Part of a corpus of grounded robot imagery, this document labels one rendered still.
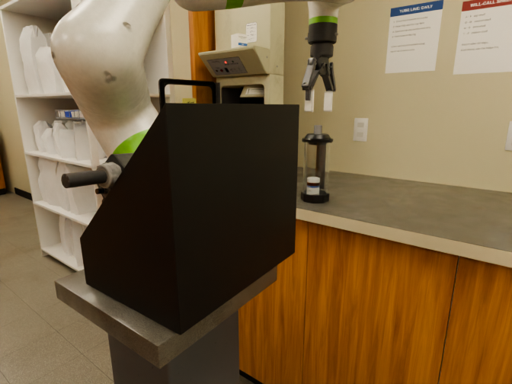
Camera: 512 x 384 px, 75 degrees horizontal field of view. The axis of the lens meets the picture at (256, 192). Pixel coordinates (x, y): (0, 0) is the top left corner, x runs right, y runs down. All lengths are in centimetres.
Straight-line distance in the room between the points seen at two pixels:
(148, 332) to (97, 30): 45
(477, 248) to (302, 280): 57
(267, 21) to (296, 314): 119
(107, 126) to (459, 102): 140
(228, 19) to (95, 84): 120
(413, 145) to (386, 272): 78
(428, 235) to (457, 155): 74
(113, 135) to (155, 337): 36
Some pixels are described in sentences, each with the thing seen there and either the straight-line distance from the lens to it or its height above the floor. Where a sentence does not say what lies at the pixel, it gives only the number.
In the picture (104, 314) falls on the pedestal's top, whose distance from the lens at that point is 64.
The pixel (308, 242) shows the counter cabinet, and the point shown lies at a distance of 120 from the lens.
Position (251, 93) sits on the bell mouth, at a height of 133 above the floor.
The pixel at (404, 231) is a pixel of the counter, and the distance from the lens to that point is 102.
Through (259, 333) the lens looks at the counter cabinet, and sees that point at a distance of 153.
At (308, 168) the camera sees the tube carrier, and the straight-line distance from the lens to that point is 118.
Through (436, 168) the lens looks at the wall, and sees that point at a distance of 171.
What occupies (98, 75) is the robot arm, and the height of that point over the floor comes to 132.
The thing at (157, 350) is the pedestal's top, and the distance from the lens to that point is 55.
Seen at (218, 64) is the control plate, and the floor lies 146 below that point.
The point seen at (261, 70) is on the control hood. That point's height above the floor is 142.
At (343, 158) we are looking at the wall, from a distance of 183.
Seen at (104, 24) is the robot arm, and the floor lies 139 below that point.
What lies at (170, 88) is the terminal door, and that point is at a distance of 156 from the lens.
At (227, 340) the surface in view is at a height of 78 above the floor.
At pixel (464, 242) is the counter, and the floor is 94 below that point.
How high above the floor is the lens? 127
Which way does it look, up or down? 14 degrees down
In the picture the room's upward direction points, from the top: straight up
